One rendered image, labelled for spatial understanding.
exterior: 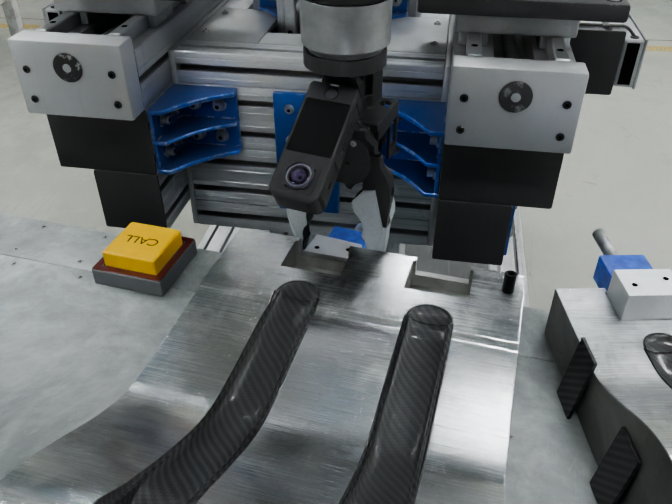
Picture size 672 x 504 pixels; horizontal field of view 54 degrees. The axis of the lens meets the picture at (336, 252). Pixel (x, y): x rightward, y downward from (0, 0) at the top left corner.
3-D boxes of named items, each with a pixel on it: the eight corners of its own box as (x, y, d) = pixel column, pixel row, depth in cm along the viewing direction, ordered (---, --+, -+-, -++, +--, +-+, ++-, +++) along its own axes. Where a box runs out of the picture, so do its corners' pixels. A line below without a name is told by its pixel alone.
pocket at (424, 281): (411, 288, 60) (414, 256, 58) (469, 299, 59) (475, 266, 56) (401, 321, 56) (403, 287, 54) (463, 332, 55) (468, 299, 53)
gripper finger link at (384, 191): (405, 219, 62) (381, 133, 57) (400, 228, 60) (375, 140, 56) (359, 222, 64) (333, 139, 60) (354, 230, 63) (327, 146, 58)
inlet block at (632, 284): (568, 254, 68) (579, 210, 65) (615, 254, 68) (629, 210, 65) (613, 342, 58) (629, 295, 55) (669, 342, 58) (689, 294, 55)
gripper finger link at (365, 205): (416, 239, 68) (394, 158, 63) (398, 271, 63) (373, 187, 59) (388, 240, 69) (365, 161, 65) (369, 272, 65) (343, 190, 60)
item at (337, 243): (350, 229, 77) (350, 189, 74) (390, 238, 76) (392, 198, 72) (303, 295, 67) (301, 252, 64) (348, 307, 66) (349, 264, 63)
